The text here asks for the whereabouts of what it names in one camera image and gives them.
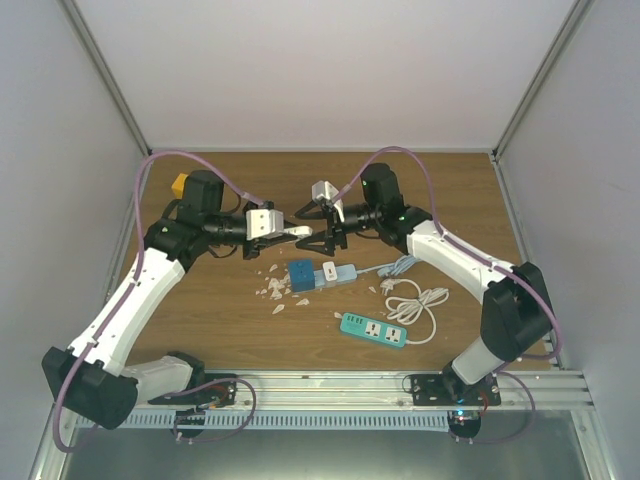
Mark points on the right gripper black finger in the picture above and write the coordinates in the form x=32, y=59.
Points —
x=311, y=210
x=324, y=243

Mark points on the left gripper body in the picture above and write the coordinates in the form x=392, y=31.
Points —
x=254, y=250

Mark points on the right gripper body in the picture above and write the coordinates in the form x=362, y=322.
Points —
x=336, y=227

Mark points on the white cube adapter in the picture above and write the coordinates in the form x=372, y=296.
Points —
x=299, y=232

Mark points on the yellow cube socket adapter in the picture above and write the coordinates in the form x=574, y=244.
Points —
x=178, y=185

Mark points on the light blue power strip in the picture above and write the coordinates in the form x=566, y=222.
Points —
x=343, y=274

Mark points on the teal power strip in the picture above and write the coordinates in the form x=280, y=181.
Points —
x=372, y=330

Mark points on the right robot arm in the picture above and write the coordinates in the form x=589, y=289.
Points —
x=515, y=306

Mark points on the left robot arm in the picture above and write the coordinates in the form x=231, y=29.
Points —
x=91, y=377

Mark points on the blue cube adapter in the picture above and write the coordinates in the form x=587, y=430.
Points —
x=301, y=275

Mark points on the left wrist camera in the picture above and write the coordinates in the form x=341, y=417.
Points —
x=263, y=223

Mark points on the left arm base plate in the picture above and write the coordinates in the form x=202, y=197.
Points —
x=220, y=392

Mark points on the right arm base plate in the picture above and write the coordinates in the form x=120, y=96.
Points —
x=438, y=389

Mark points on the slotted cable duct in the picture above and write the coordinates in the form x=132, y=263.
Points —
x=295, y=420

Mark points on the aluminium rail frame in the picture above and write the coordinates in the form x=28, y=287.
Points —
x=359, y=390

